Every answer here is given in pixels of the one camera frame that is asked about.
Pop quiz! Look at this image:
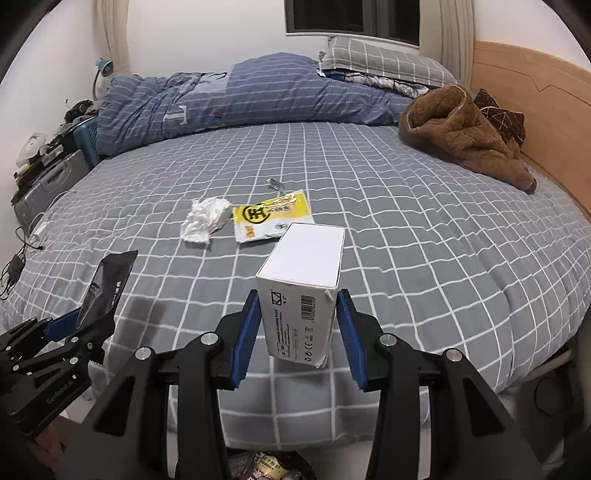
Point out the small white carton box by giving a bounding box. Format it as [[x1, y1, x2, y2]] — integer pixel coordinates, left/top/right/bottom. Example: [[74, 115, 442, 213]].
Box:
[[256, 223, 346, 368]]

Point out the black foil packet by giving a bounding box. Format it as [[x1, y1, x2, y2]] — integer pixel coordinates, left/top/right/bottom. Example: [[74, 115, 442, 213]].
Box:
[[80, 250, 138, 320]]

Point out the grey suitcase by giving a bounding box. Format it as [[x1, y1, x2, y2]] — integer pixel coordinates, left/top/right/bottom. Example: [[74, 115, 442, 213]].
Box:
[[11, 150, 90, 233]]

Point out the yellow snack wrapper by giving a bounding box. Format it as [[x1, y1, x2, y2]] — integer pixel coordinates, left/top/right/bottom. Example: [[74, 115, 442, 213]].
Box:
[[232, 190, 315, 244]]

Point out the left hand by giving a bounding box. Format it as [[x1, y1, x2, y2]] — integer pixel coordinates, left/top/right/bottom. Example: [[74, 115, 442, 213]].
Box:
[[25, 423, 63, 479]]

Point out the teal plastic stool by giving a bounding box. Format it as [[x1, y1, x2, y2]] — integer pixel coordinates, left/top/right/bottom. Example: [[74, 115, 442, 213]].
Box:
[[72, 116, 101, 169]]

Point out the grey checked bed sheet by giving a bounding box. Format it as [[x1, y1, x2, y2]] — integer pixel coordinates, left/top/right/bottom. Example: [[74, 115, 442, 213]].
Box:
[[1, 123, 590, 392]]

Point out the wooden headboard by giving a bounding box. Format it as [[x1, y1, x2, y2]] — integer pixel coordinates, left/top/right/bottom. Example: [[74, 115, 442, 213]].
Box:
[[471, 41, 590, 215]]

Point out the crumpled white tissue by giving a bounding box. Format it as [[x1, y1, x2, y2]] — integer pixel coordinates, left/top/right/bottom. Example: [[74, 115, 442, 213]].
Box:
[[180, 197, 231, 245]]

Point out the black power adapter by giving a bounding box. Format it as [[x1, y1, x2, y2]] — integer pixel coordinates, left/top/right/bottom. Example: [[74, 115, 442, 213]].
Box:
[[1, 253, 25, 288]]

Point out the blue striped duvet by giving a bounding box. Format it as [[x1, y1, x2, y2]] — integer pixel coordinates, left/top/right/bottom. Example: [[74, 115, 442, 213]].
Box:
[[96, 53, 411, 156]]

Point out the blue desk lamp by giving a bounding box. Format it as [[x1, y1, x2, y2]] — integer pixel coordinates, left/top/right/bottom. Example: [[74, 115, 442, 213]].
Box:
[[92, 58, 114, 101]]

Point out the beige curtain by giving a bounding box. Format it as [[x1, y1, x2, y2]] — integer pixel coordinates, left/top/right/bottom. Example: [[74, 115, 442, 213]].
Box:
[[419, 0, 475, 87]]

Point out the grey checked pillow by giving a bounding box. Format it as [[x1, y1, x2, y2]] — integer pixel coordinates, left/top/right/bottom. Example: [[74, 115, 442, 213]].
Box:
[[320, 36, 458, 87]]

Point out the brown fleece garment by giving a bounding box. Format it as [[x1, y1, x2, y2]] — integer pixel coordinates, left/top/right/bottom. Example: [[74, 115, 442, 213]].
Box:
[[399, 85, 537, 194]]

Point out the black lined trash bin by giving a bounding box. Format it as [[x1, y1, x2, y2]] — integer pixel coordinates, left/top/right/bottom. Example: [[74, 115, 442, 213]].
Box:
[[226, 449, 318, 480]]

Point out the dark window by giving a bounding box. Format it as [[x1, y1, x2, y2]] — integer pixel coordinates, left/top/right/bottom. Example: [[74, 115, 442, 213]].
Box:
[[284, 0, 420, 46]]

